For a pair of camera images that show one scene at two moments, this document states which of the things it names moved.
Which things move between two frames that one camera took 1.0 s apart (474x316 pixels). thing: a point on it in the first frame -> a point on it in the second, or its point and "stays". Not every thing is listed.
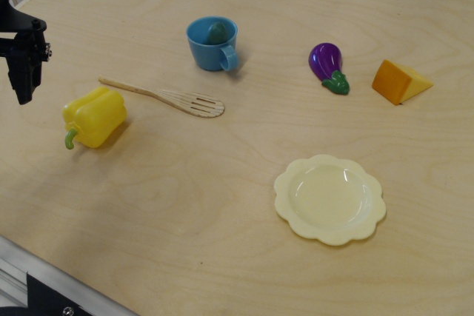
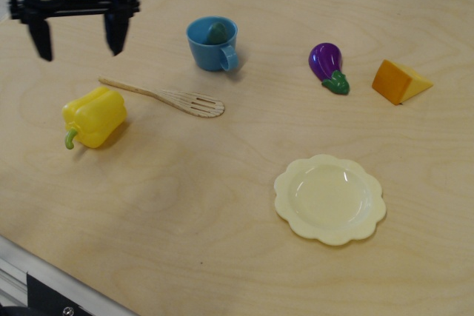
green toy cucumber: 217,34 stays
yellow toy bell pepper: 94,118 stays
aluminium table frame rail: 15,264 stays
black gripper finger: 24,59 -> 116,19
